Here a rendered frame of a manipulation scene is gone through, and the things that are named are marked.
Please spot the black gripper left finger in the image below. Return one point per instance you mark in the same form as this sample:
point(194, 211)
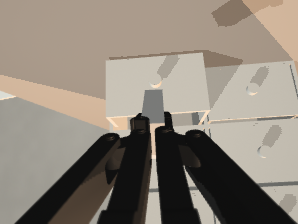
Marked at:
point(124, 163)

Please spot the white chest of drawers with wooden top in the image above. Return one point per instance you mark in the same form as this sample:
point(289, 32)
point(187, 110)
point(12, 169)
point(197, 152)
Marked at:
point(265, 186)

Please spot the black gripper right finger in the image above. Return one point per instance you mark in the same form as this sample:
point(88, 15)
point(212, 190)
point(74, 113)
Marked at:
point(233, 196)

